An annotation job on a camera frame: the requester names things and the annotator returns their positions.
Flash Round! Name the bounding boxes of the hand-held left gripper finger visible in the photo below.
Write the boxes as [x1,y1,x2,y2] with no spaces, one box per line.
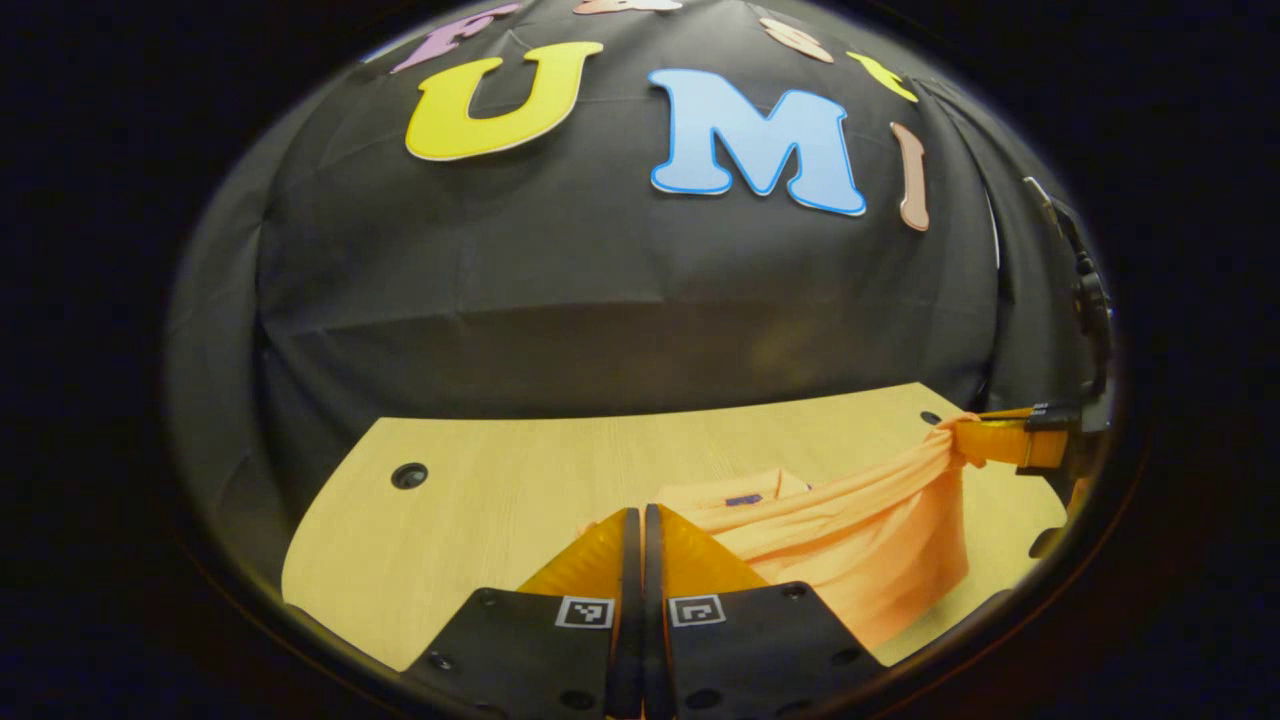
[645,503,886,720]
[400,507,641,720]

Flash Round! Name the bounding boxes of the orange T-shirt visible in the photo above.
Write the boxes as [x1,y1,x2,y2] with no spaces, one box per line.
[585,413,986,651]

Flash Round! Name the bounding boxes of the black backdrop cloth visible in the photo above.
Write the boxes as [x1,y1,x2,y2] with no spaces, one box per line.
[165,0,1111,591]

